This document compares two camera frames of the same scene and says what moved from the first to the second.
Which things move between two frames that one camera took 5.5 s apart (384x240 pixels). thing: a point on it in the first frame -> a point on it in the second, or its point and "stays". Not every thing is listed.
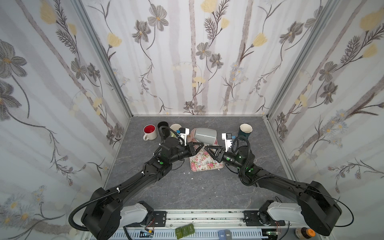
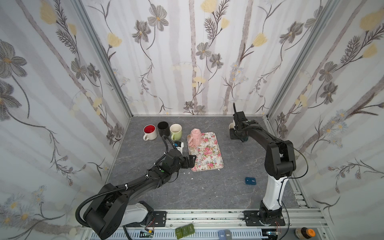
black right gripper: (220, 154) -> (237, 133)
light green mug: (174, 127) stays
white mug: (150, 133) stays
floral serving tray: (203, 160) stays
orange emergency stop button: (304, 233) stays
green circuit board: (185, 231) stays
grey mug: (206, 136) -> (232, 125)
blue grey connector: (225, 235) stays
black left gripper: (188, 149) -> (186, 161)
